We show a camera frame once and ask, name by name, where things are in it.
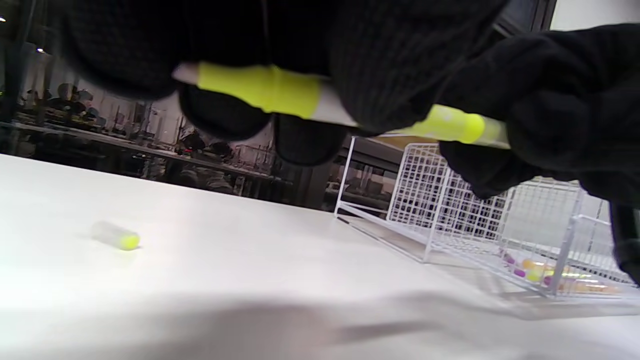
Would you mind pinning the person's right hand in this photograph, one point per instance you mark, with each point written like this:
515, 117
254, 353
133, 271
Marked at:
575, 100

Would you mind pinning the person's left hand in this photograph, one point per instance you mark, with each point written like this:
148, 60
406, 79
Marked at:
390, 50

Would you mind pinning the yellow-tipped clear highlighter cap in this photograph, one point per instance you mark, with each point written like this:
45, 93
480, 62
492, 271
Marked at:
120, 237

